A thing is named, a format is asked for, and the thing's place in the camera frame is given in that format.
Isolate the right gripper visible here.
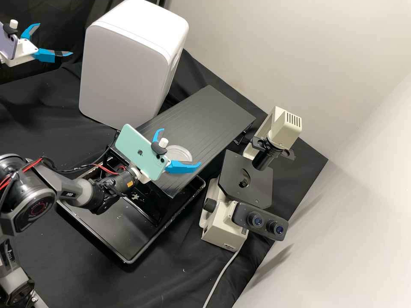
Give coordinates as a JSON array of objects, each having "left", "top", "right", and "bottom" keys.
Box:
[{"left": 129, "top": 128, "right": 203, "bottom": 185}]

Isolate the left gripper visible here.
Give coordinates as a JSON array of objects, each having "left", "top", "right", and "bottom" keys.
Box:
[{"left": 6, "top": 23, "right": 74, "bottom": 68}]

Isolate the petri dish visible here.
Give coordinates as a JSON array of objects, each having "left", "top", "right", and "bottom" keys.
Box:
[{"left": 167, "top": 145, "right": 194, "bottom": 165}]

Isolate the black platform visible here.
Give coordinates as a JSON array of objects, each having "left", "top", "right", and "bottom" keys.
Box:
[{"left": 108, "top": 85, "right": 257, "bottom": 200}]

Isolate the cream microscope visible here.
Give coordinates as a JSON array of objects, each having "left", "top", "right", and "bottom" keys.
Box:
[{"left": 199, "top": 106, "right": 304, "bottom": 253}]

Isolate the black tray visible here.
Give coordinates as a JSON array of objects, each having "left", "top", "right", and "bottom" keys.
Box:
[{"left": 56, "top": 153, "right": 206, "bottom": 265}]

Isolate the white box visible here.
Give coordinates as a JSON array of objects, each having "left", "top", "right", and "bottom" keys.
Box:
[{"left": 78, "top": 0, "right": 189, "bottom": 129}]

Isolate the right wrist camera phone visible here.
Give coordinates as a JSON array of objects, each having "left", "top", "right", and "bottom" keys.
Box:
[{"left": 115, "top": 124, "right": 173, "bottom": 182}]

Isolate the wrist camera phone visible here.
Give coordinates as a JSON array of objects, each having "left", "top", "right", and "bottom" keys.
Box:
[
  {"left": 0, "top": 20, "right": 21, "bottom": 63},
  {"left": 115, "top": 124, "right": 173, "bottom": 182}
]

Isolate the left wrist camera phone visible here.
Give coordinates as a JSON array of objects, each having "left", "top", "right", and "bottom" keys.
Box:
[{"left": 0, "top": 20, "right": 21, "bottom": 63}]

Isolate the black cable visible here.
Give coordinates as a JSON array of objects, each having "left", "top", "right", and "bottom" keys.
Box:
[{"left": 54, "top": 133, "right": 119, "bottom": 176}]

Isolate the grey cable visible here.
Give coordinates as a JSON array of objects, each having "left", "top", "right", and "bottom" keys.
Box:
[{"left": 205, "top": 246, "right": 242, "bottom": 308}]

